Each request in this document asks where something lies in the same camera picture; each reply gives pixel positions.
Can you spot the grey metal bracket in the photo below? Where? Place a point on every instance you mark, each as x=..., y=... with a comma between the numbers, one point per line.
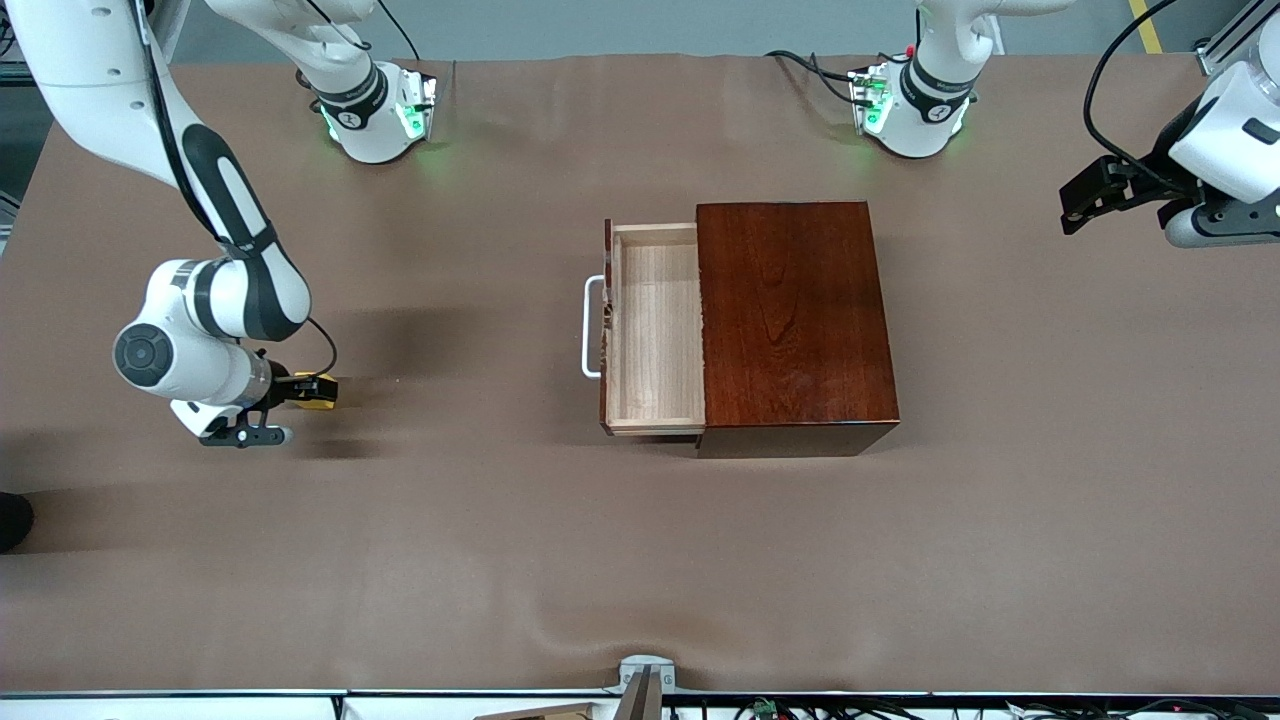
x=640, y=668

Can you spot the light wooden board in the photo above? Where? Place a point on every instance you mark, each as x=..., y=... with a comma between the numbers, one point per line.
x=550, y=714

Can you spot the aluminium profile bar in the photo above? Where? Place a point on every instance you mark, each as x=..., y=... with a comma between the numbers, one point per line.
x=1215, y=55

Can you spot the dark brown wooden cabinet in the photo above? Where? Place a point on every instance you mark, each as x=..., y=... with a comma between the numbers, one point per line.
x=790, y=320

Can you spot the brown table cloth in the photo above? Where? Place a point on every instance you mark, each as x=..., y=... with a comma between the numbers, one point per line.
x=450, y=550

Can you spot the aluminium frame strut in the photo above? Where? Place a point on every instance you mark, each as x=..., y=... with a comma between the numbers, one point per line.
x=172, y=25

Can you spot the yellow floor tape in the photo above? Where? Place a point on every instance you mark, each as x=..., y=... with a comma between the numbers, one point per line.
x=1143, y=25

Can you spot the black round object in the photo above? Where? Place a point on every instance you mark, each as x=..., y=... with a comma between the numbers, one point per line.
x=12, y=522

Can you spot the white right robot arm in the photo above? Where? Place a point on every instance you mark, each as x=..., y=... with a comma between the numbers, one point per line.
x=100, y=90

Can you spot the black white table edge rail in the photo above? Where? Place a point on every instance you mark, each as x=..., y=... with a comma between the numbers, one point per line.
x=200, y=694

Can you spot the yellow cube block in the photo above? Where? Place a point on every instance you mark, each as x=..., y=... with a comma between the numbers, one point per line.
x=312, y=404

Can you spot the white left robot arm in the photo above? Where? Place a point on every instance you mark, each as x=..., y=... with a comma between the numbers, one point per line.
x=930, y=120

